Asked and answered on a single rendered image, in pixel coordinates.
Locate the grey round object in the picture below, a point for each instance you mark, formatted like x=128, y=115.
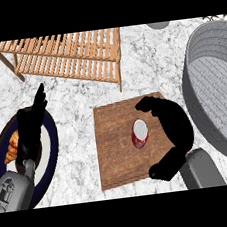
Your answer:
x=157, y=25

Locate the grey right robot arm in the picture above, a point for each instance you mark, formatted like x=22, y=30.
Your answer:
x=201, y=169

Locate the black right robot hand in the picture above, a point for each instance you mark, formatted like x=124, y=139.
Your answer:
x=175, y=124

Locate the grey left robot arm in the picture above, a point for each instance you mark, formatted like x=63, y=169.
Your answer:
x=14, y=189

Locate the navy rimmed white plate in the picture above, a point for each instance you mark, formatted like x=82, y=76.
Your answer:
x=48, y=153

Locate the wooden slatted rack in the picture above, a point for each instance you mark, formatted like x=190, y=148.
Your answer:
x=68, y=55

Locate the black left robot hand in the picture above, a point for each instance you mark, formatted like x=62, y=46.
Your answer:
x=29, y=129

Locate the brown wooden cutting board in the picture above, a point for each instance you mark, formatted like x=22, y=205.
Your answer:
x=122, y=144

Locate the red can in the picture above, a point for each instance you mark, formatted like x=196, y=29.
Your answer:
x=140, y=134

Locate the golden croissant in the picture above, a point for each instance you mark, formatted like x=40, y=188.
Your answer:
x=11, y=148

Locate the grey round basket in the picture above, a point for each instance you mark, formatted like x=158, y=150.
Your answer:
x=215, y=89

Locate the black white patterned tile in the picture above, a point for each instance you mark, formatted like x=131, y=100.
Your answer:
x=217, y=17

